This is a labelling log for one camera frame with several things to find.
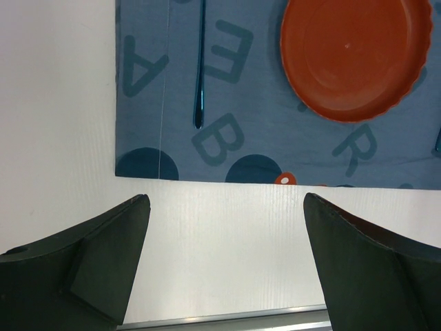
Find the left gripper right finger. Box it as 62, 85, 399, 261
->
303, 193, 440, 330

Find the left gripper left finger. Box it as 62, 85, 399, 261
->
1, 194, 151, 330

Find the blue plastic spoon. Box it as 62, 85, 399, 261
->
434, 129, 441, 152

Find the blue letter-print placemat cloth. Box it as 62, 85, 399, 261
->
115, 1, 440, 190

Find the blue plastic fork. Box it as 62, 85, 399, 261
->
193, 0, 206, 129

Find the red round plate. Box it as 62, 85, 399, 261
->
280, 0, 433, 123

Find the aluminium mounting rail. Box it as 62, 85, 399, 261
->
117, 305, 332, 330

